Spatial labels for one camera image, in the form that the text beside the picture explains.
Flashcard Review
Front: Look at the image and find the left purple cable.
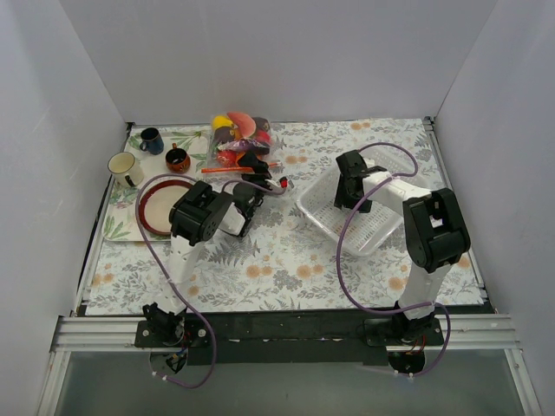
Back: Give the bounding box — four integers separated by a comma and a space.
136, 172, 287, 390

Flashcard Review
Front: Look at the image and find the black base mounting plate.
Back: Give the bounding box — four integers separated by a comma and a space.
134, 304, 445, 366

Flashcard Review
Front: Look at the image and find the leaf patterned serving tray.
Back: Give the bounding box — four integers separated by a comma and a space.
101, 129, 210, 243

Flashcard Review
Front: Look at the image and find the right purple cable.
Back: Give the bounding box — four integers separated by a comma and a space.
336, 141, 452, 379

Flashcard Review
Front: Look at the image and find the yellow fake lemon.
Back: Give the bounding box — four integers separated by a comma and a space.
212, 114, 234, 131

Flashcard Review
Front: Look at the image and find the white perforated plastic basket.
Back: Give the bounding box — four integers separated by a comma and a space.
296, 144, 428, 257

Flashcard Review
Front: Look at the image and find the floral patterned tablecloth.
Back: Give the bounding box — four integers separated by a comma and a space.
84, 117, 485, 316

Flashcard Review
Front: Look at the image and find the dark blue mug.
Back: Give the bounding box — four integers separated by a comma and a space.
139, 127, 164, 155

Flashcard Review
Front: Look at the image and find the brown orange small cup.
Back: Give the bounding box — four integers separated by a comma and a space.
165, 143, 191, 173

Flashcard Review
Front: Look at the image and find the red rimmed plate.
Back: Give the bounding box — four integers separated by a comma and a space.
139, 179, 193, 237

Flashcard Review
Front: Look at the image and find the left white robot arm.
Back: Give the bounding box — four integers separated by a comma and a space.
143, 153, 289, 347

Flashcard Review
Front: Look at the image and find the red fake apple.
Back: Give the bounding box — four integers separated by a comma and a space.
216, 150, 237, 167

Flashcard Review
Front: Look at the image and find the aluminium frame rail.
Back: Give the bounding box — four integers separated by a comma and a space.
50, 314, 521, 352

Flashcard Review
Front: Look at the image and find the clear zip top bag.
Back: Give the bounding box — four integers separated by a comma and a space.
201, 112, 281, 174

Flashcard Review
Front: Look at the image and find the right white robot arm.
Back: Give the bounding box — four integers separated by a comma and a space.
334, 150, 471, 346

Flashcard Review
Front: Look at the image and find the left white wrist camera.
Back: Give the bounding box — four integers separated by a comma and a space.
266, 176, 295, 194

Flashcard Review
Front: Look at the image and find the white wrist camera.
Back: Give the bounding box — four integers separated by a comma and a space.
363, 158, 387, 176
266, 176, 295, 194

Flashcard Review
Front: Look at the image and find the cream enamel mug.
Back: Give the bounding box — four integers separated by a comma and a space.
108, 152, 144, 188

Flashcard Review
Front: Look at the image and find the purple cable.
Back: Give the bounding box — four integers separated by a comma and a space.
336, 141, 452, 379
136, 172, 287, 390

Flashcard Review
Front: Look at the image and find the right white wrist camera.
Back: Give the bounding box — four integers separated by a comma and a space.
363, 158, 387, 176

